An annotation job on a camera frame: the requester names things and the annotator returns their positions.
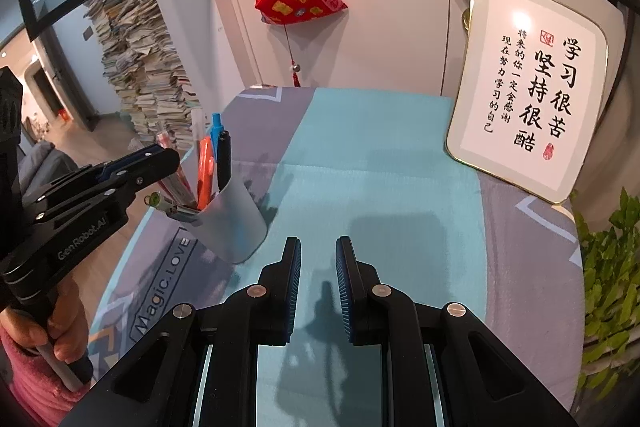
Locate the black marker pen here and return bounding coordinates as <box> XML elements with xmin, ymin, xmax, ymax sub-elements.
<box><xmin>217</xmin><ymin>130</ymin><xmax>232</xmax><ymax>192</ymax></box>

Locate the left hand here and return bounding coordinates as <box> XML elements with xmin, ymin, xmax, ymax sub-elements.
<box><xmin>1</xmin><ymin>274</ymin><xmax>89</xmax><ymax>364</ymax></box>

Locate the teal grey tablecloth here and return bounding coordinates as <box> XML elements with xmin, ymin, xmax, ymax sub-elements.
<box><xmin>90</xmin><ymin>88</ymin><xmax>584</xmax><ymax>426</ymax></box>

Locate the clear grey gel pen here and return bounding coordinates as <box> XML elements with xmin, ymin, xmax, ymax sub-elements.
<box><xmin>191</xmin><ymin>107</ymin><xmax>205</xmax><ymax>146</ymax></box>

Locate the tall stack of books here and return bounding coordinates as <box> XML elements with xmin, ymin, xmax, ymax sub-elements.
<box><xmin>85</xmin><ymin>0</ymin><xmax>200</xmax><ymax>150</ymax></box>

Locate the framed calligraphy sign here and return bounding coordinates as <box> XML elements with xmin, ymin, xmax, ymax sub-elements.
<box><xmin>445</xmin><ymin>0</ymin><xmax>608</xmax><ymax>204</ymax></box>

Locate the orange highlighter pen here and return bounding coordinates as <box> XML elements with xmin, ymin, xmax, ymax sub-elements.
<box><xmin>198</xmin><ymin>135</ymin><xmax>215</xmax><ymax>210</ymax></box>

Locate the green potted plant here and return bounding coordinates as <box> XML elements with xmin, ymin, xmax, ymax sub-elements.
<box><xmin>575</xmin><ymin>190</ymin><xmax>639</xmax><ymax>400</ymax></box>

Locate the green gel pen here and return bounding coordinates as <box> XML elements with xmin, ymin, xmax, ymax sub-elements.
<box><xmin>144</xmin><ymin>192</ymin><xmax>176</xmax><ymax>212</ymax></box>

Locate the grey sofa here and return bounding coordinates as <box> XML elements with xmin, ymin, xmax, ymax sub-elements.
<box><xmin>17</xmin><ymin>141</ymin><xmax>78</xmax><ymax>197</ymax></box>

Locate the red gel pen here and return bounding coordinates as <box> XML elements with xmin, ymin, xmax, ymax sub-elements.
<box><xmin>156</xmin><ymin>131</ymin><xmax>198</xmax><ymax>209</ymax></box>

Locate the dark grey blue pen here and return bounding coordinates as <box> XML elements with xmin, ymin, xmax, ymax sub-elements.
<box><xmin>165</xmin><ymin>206</ymin><xmax>198</xmax><ymax>222</ymax></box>

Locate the frosted plastic pen cup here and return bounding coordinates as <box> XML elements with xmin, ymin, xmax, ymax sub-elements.
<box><xmin>179</xmin><ymin>174</ymin><xmax>268</xmax><ymax>265</ymax></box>

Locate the blue ballpoint pen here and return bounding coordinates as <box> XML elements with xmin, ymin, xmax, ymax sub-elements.
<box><xmin>209</xmin><ymin>113</ymin><xmax>224</xmax><ymax>159</ymax></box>

